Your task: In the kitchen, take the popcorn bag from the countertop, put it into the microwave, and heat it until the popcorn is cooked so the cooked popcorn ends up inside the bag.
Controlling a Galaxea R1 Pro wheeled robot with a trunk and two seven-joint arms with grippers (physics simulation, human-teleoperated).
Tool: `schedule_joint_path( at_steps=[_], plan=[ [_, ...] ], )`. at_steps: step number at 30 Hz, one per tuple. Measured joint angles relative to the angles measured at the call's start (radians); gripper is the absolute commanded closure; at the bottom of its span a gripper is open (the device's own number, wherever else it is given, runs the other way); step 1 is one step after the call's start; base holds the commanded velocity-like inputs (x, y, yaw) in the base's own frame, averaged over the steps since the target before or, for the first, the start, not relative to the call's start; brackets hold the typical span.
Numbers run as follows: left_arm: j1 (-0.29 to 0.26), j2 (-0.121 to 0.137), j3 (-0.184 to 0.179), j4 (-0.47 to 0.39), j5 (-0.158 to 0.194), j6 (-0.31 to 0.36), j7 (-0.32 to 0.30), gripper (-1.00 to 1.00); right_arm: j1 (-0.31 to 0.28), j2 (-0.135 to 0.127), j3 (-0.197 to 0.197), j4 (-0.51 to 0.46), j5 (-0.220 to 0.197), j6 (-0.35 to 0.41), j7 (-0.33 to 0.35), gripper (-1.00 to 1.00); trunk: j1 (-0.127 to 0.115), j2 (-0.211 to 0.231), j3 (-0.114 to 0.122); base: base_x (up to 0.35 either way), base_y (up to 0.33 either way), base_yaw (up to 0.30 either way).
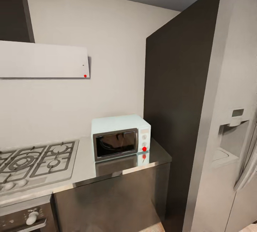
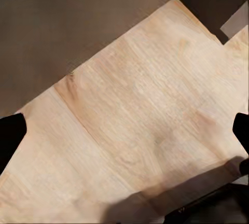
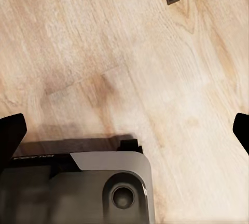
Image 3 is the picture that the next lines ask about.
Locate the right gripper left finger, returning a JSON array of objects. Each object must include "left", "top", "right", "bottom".
[{"left": 0, "top": 113, "right": 27, "bottom": 175}]

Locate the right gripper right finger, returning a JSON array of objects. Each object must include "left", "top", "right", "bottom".
[{"left": 232, "top": 113, "right": 249, "bottom": 154}]

